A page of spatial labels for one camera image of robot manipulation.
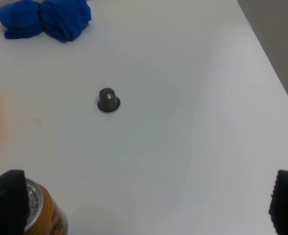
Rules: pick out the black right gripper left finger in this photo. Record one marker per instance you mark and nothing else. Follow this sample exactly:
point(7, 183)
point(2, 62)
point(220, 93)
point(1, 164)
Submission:
point(14, 203)

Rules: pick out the dark coffee capsule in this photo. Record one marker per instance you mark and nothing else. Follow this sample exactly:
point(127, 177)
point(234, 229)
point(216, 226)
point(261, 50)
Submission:
point(108, 101)

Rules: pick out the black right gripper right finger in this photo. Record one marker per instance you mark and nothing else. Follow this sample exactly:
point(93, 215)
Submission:
point(278, 209)

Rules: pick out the blue rolled cloth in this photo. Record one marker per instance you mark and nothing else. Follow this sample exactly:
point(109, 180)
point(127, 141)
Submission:
point(63, 20)

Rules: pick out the golden drink can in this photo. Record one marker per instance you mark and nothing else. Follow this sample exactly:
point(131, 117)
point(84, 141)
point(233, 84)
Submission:
point(45, 217)

